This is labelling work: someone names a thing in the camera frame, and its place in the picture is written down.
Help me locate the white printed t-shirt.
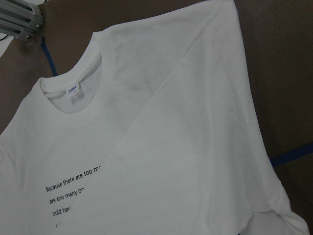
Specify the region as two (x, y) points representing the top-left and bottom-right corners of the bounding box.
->
(0, 0), (309, 235)

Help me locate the aluminium frame post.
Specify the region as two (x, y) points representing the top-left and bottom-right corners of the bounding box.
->
(0, 0), (45, 42)

